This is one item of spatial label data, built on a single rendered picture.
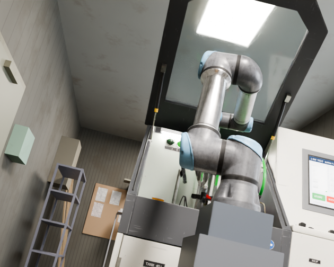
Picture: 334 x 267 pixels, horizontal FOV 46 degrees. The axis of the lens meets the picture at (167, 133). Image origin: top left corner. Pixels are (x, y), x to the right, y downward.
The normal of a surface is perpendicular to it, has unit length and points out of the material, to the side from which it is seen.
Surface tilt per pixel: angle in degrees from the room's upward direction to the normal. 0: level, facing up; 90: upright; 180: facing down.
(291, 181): 76
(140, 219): 90
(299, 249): 90
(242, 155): 90
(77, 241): 90
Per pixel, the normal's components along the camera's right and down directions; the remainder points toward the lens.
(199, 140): 0.00, -0.63
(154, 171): 0.10, -0.31
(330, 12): -0.21, 0.92
